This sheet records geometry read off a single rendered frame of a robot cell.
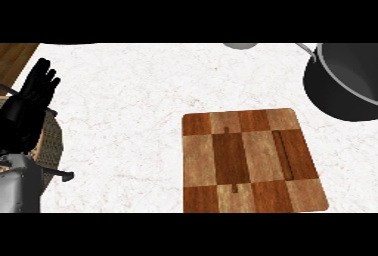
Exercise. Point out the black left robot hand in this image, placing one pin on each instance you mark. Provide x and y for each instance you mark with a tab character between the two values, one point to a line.
30	100

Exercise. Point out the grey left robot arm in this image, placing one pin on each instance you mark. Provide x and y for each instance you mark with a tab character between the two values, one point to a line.
17	186

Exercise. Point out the checkered wooden cutting board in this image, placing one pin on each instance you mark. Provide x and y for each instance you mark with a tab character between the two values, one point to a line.
246	160

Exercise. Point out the black pot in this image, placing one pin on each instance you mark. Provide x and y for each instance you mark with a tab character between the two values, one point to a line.
345	83

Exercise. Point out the brown wooden cabinet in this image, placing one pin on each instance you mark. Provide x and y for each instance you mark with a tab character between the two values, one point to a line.
14	61

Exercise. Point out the wicker basket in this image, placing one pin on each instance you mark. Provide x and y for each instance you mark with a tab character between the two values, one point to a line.
51	146

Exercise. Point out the grey round object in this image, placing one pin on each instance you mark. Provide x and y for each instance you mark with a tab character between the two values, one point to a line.
240	45

